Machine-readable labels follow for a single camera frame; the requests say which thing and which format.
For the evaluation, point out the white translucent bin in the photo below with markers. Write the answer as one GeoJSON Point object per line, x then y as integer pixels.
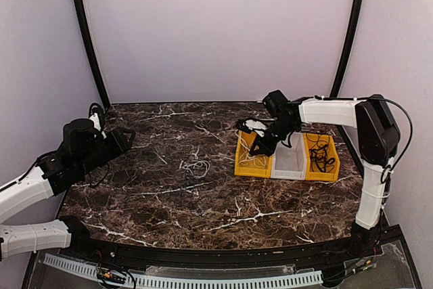
{"type": "Point", "coordinates": [290, 163]}

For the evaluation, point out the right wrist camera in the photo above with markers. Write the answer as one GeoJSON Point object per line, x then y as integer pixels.
{"type": "Point", "coordinates": [250, 125]}

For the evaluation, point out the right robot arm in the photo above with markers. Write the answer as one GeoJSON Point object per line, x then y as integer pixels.
{"type": "Point", "coordinates": [384, 132]}

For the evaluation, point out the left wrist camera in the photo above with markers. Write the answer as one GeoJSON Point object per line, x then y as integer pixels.
{"type": "Point", "coordinates": [97, 115]}

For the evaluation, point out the white slotted cable duct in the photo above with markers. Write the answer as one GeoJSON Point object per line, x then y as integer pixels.
{"type": "Point", "coordinates": [161, 277]}

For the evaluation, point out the yellow bin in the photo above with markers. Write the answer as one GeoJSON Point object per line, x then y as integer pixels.
{"type": "Point", "coordinates": [323, 163]}
{"type": "Point", "coordinates": [247, 165]}

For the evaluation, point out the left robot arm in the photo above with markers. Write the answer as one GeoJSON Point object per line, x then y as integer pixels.
{"type": "Point", "coordinates": [84, 148]}

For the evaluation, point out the black frame post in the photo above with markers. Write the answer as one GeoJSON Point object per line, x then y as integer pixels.
{"type": "Point", "coordinates": [347, 47]}
{"type": "Point", "coordinates": [90, 52]}

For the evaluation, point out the right black frame post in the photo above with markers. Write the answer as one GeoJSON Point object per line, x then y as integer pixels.
{"type": "Point", "coordinates": [347, 47]}

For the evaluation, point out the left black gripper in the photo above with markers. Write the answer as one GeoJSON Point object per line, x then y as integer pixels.
{"type": "Point", "coordinates": [120, 144]}

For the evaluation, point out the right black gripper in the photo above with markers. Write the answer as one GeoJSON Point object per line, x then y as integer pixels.
{"type": "Point", "coordinates": [266, 147]}

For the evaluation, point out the left black frame post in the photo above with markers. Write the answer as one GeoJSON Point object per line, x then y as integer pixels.
{"type": "Point", "coordinates": [90, 52]}

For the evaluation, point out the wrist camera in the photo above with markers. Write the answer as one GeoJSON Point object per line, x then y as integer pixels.
{"type": "Point", "coordinates": [97, 115]}
{"type": "Point", "coordinates": [250, 125]}

